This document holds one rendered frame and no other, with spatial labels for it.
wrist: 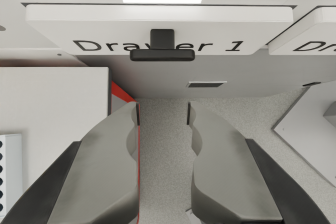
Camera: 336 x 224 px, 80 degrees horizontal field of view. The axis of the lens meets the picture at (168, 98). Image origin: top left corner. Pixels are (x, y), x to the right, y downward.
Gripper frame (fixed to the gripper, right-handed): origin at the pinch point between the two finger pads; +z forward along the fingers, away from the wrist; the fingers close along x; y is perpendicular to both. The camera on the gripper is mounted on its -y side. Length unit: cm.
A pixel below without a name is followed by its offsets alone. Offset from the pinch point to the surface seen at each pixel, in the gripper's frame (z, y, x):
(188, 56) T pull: 10.6, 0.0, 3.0
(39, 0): 11.8, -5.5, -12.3
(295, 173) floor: 64, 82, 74
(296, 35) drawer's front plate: 14.3, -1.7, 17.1
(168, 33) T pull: 12.3, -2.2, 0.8
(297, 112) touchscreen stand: 81, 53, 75
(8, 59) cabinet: 27.9, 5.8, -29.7
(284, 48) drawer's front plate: 17.8, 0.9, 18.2
